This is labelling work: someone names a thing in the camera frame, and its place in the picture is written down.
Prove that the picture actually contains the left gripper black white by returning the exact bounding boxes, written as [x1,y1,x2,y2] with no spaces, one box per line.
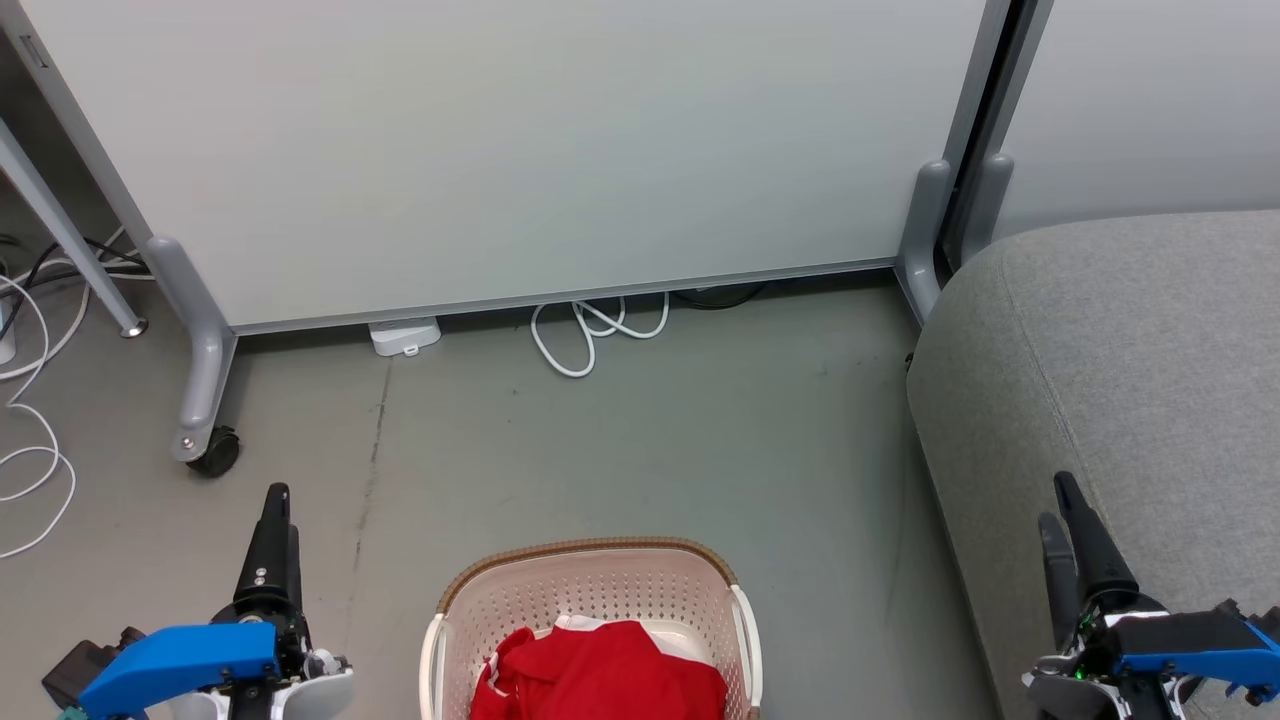
[195,484,356,720]

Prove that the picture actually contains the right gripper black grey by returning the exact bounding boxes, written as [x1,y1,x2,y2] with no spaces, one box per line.
[1022,472,1183,720]

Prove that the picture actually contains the red and white garment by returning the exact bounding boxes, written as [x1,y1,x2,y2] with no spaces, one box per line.
[468,615,729,720]

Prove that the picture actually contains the grey fabric sofa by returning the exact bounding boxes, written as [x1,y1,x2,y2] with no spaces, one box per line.
[905,208,1280,720]

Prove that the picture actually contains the black caster wheel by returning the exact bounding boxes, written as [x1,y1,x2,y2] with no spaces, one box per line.
[187,427,242,478]

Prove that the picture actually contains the grey partition foot with caster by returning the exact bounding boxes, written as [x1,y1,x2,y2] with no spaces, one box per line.
[145,235,241,463]

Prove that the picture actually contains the small white adapter box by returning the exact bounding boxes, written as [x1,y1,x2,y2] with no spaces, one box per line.
[368,317,442,358]

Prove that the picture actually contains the beige plastic laundry basket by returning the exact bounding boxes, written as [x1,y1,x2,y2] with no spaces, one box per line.
[420,537,764,720]

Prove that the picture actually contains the grey metal table leg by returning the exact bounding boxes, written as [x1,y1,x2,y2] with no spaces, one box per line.
[0,120,149,339]

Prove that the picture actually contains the large white partition panel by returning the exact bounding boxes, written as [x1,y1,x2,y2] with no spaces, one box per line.
[0,0,1013,336]

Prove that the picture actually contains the narrow white partition panel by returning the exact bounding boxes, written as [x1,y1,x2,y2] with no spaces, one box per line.
[990,0,1280,241]

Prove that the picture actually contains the right blue camera mount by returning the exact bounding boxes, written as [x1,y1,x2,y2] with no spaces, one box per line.
[1115,620,1280,701]

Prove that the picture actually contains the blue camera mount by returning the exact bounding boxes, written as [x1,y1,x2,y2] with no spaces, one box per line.
[78,624,283,719]
[1115,620,1280,701]

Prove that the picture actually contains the left blue camera mount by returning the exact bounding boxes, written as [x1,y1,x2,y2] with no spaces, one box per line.
[78,624,283,719]

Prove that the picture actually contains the thick white cable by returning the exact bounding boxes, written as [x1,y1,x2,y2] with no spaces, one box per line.
[0,225,156,381]

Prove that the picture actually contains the thin white charging cable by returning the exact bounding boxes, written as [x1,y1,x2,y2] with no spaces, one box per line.
[0,270,79,561]

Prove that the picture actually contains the looped white cable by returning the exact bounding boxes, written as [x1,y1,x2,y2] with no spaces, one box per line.
[530,292,671,379]

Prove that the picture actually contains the black floor cables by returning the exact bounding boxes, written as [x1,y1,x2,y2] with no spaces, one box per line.
[0,235,151,341]

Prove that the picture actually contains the black cable under partition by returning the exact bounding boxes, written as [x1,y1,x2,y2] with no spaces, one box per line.
[672,283,766,311]

